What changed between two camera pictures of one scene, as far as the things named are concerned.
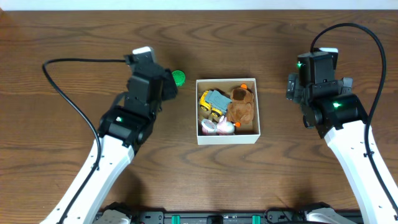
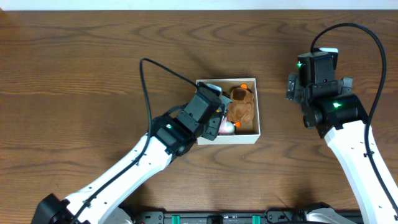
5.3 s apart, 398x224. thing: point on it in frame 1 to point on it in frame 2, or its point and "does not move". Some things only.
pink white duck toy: x=226 y=128 does not move
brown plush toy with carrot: x=240 y=109 does not move
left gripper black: x=169 y=86 to x=213 y=125
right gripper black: x=292 y=88 does not move
